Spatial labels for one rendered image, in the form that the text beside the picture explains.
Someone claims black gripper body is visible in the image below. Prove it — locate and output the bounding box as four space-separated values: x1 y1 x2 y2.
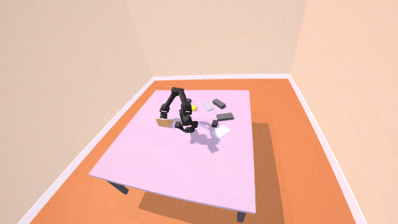
175 120 198 129

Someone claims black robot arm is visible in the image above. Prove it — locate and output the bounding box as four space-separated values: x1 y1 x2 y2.
159 87 193 126

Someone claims dark grey rounded unit with white label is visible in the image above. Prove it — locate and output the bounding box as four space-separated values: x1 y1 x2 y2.
184 126 195 133

